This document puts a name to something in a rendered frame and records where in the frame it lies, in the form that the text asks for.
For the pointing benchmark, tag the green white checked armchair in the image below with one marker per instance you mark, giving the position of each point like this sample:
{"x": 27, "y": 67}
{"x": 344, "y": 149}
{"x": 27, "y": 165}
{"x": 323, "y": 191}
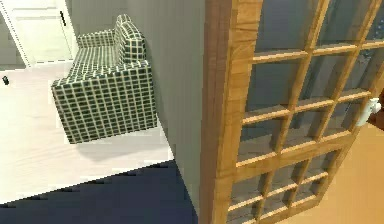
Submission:
{"x": 106, "y": 96}

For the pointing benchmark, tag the wooden glass-paned door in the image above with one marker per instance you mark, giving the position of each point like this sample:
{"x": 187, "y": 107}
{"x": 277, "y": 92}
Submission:
{"x": 266, "y": 113}

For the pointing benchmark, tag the white room door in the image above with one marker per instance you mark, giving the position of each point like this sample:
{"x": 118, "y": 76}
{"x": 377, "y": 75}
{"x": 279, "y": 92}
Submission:
{"x": 40, "y": 30}

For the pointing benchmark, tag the small black object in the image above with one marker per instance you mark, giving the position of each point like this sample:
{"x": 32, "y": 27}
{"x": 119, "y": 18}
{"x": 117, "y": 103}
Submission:
{"x": 5, "y": 80}

